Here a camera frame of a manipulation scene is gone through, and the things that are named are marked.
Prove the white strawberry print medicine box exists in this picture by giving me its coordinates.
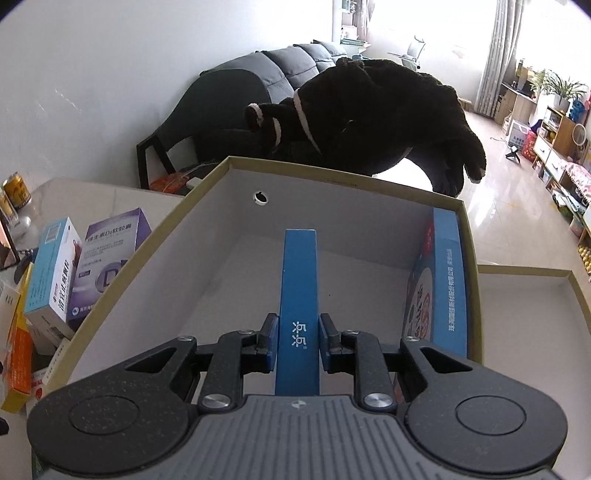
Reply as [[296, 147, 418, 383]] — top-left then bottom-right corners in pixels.
[[30, 364, 61, 402]]

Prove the black chair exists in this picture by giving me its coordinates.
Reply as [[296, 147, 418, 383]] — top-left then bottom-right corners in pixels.
[[136, 67, 296, 190]]

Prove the white office chair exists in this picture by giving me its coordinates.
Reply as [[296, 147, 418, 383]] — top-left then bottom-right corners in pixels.
[[388, 34, 430, 70]]

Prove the pink cloth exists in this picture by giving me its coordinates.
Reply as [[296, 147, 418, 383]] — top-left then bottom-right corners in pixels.
[[561, 164, 591, 204]]

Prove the red packet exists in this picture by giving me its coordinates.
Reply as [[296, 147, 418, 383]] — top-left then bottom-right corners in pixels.
[[150, 173, 195, 192]]

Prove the wooden shelf cabinet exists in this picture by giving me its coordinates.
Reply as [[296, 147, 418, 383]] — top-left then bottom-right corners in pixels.
[[542, 105, 591, 153]]

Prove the wooden computer desk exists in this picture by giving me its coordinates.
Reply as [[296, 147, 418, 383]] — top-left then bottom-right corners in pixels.
[[501, 60, 539, 125]]

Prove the purple medicine box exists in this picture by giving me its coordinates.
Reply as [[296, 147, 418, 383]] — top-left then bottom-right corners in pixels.
[[71, 208, 153, 330]]

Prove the white marble desktop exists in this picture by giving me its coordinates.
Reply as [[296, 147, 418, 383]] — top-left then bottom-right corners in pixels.
[[0, 176, 186, 462]]

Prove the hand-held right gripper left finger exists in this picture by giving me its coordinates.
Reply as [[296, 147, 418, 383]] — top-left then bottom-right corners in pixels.
[[124, 313, 280, 412]]

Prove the red and white bag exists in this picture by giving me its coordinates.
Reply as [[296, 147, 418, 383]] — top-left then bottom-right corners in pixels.
[[508, 119, 539, 160]]

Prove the black fleece coat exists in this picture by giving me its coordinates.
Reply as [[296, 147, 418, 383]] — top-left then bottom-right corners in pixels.
[[245, 58, 488, 197]]

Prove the green potted plant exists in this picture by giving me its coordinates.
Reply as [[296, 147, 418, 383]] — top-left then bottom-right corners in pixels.
[[529, 69, 589, 114]]

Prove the tan cardboard box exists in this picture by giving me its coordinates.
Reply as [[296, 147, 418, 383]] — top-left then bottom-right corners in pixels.
[[31, 156, 485, 407]]

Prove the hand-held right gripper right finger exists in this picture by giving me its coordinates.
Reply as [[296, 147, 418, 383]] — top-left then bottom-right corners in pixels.
[[318, 313, 475, 412]]

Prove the white drawer cabinet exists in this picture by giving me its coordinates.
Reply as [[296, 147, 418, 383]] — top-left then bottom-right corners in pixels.
[[531, 136, 591, 213]]

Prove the yellow drink can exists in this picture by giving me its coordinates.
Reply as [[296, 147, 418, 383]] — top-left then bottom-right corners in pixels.
[[2, 173, 32, 210]]

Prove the white bookshelf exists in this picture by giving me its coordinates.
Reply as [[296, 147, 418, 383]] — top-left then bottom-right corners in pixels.
[[332, 0, 372, 47]]

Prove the white and blue medicine box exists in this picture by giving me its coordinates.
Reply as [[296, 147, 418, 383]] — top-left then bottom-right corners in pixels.
[[0, 279, 21, 370]]

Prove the orange and yellow medicine box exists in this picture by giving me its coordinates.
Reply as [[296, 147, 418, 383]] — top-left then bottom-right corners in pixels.
[[0, 263, 37, 414]]

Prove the grey sofa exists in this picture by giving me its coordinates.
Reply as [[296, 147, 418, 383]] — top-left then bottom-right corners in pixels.
[[245, 39, 347, 102]]

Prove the light blue medicine box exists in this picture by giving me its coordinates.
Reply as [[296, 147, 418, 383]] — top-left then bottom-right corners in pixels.
[[24, 217, 86, 344]]

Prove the smartphone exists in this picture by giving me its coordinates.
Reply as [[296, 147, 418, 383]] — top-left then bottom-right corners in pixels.
[[0, 217, 17, 271]]

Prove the round black phone stand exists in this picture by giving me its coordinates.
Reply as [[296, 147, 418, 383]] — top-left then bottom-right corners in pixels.
[[14, 251, 35, 284]]

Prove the tan cardboard box lid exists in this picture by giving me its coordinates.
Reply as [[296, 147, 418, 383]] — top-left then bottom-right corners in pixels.
[[478, 264, 591, 480]]

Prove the narrow blue box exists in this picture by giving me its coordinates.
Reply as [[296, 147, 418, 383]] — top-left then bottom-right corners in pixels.
[[273, 228, 321, 398]]

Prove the grey curtain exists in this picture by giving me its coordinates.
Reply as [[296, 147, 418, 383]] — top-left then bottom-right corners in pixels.
[[475, 0, 525, 121]]

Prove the wide blue box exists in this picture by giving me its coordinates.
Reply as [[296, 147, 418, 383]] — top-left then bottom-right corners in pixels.
[[392, 208, 468, 402]]

